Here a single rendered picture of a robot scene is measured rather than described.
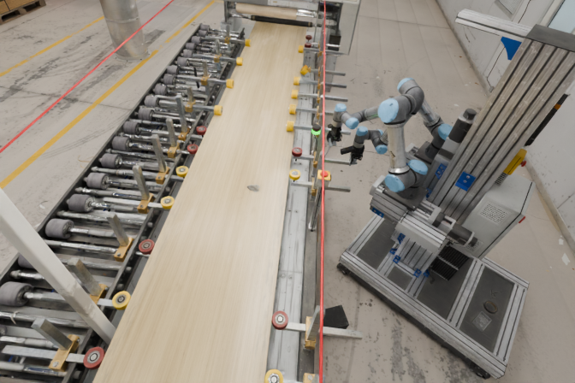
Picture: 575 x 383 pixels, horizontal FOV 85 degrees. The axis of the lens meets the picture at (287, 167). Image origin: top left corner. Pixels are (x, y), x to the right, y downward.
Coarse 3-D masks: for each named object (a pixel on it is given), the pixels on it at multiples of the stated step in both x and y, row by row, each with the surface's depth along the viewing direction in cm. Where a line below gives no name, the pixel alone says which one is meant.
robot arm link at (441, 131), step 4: (440, 124) 221; (444, 124) 218; (436, 128) 220; (440, 128) 216; (444, 128) 215; (448, 128) 216; (432, 132) 223; (436, 132) 219; (440, 132) 215; (444, 132) 213; (448, 132) 214; (436, 136) 219; (440, 136) 216; (444, 136) 214; (432, 140) 225; (436, 140) 219; (440, 140) 217; (444, 140) 215; (436, 144) 220; (440, 144) 219; (440, 148) 220
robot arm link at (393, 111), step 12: (384, 108) 168; (396, 108) 164; (408, 108) 168; (384, 120) 170; (396, 120) 167; (396, 132) 171; (396, 144) 174; (396, 156) 176; (396, 168) 179; (408, 168) 179; (396, 180) 178; (408, 180) 180
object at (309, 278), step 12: (312, 108) 324; (312, 120) 308; (312, 144) 281; (312, 168) 259; (312, 204) 231; (312, 240) 209; (312, 252) 203; (312, 264) 197; (312, 276) 191; (312, 288) 186; (312, 300) 181; (300, 312) 179; (312, 312) 176; (300, 336) 167; (300, 348) 162; (300, 360) 158; (312, 360) 159; (300, 372) 155; (312, 372) 155
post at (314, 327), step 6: (318, 306) 131; (324, 306) 132; (318, 312) 130; (324, 312) 130; (312, 318) 141; (318, 318) 133; (312, 324) 139; (318, 324) 138; (312, 330) 143; (312, 336) 148
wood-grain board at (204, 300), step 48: (288, 48) 374; (240, 96) 291; (288, 96) 298; (240, 144) 242; (288, 144) 247; (192, 192) 204; (240, 192) 208; (192, 240) 179; (240, 240) 182; (144, 288) 158; (192, 288) 160; (240, 288) 162; (144, 336) 142; (192, 336) 144; (240, 336) 146
